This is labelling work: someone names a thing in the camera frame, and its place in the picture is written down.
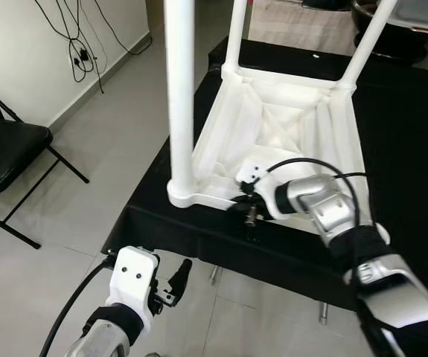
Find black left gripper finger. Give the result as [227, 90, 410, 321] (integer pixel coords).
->
[170, 259, 194, 295]

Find pale low box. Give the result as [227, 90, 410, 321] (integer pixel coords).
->
[247, 0, 365, 58]

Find black folding chair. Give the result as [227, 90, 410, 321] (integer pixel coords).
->
[0, 74, 90, 250]

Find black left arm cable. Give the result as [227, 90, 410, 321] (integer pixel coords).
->
[39, 257, 119, 357]

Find black wall cable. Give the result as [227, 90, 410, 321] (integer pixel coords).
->
[33, 0, 153, 95]

